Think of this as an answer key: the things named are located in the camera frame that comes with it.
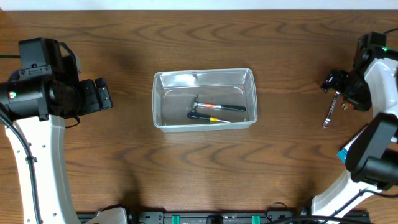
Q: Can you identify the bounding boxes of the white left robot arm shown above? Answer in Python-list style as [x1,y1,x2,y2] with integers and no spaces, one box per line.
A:
[1,54,113,223]

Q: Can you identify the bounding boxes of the red black pliers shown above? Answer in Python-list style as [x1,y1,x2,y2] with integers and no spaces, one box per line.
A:
[341,101,354,110]

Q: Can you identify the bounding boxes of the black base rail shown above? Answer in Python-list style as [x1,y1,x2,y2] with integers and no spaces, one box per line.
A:
[76,210,373,224]

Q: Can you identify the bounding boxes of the silver combination wrench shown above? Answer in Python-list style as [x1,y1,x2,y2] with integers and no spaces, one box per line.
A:
[322,91,340,129]

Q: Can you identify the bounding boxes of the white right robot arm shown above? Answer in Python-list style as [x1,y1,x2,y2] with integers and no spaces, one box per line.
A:
[302,32,397,223]

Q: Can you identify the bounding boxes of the blue white small box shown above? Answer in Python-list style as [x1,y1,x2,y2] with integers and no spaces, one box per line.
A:
[336,137,357,164]

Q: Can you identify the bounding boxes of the black yellow screwdriver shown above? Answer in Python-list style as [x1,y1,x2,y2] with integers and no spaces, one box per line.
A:
[187,112,230,123]

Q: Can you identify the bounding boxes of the claw hammer black orange handle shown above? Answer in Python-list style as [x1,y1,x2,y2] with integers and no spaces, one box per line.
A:
[190,95,246,113]

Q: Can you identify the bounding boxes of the clear plastic container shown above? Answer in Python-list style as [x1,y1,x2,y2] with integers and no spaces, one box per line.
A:
[152,68,258,132]

